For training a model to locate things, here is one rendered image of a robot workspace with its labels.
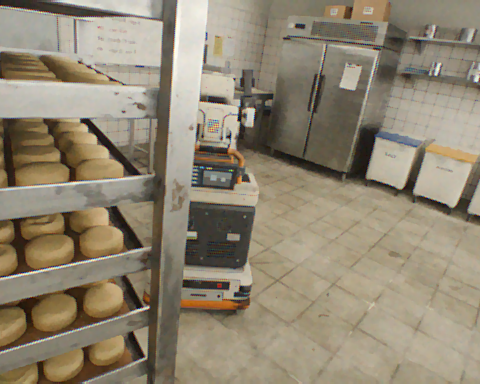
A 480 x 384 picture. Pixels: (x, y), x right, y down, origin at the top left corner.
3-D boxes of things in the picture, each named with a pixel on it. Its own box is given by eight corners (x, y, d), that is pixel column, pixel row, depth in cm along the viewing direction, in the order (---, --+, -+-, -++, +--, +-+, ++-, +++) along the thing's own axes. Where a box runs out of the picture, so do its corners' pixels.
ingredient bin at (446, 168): (406, 202, 432) (426, 144, 404) (417, 191, 480) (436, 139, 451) (451, 217, 402) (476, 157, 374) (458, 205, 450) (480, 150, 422)
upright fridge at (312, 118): (366, 174, 524) (407, 32, 448) (342, 185, 457) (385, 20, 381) (291, 149, 602) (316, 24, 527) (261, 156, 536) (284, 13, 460)
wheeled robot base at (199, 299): (249, 313, 202) (256, 279, 193) (141, 309, 193) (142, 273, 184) (239, 252, 264) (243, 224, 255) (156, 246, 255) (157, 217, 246)
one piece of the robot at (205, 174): (241, 198, 184) (248, 168, 167) (175, 192, 179) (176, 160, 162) (240, 183, 191) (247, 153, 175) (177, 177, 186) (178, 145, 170)
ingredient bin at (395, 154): (360, 185, 468) (375, 131, 439) (373, 176, 516) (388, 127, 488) (399, 199, 439) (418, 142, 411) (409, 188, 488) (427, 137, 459)
